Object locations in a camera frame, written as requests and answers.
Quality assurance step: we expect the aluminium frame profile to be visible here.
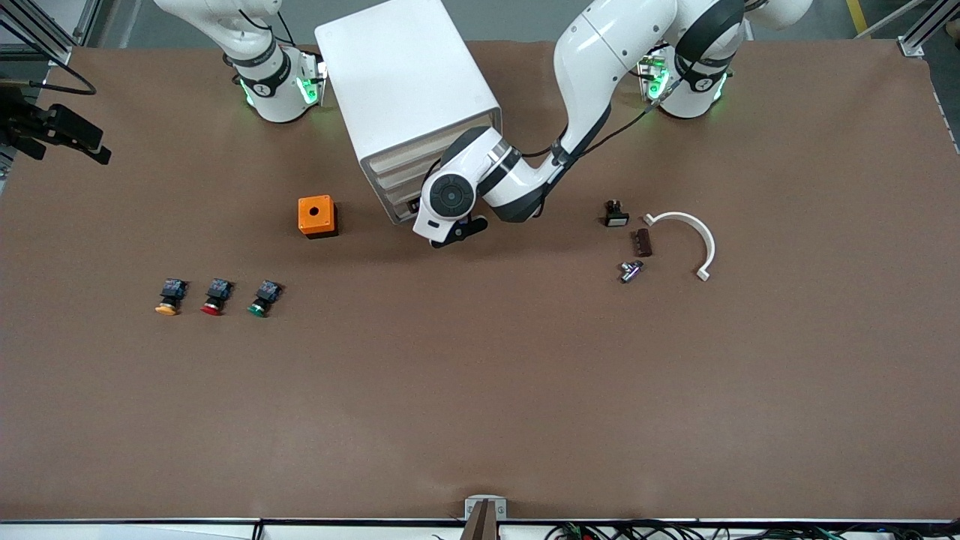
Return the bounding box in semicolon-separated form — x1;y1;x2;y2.
898;0;960;59
0;0;102;67

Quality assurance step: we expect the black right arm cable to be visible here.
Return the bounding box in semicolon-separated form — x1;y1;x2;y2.
0;56;98;96

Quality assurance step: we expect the yellow push button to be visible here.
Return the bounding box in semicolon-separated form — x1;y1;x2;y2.
155;278;188;317

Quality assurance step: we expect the tangled cable bundle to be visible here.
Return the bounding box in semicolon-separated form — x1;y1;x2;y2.
544;520;960;540

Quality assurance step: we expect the white curved bracket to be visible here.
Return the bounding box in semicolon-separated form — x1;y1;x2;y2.
643;211;716;282

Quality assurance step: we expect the brown table mat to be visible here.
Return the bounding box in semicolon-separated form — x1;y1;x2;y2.
0;37;960;524

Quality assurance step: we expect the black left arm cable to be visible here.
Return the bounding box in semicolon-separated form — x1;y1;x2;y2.
521;75;680;160

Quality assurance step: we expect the orange box with hole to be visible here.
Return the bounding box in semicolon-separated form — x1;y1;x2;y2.
298;195;338;240

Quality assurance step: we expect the brown post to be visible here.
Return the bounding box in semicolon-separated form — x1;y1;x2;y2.
459;500;499;540

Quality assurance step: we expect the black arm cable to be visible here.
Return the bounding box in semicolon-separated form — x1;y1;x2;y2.
521;75;680;160
0;56;98;96

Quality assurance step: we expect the grey metal mounting bracket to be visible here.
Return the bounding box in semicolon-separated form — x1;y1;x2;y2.
465;496;508;521

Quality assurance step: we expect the green push button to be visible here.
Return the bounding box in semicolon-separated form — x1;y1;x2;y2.
247;280;283;318

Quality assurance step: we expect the red push button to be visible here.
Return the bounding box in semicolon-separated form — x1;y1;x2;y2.
200;278;234;317

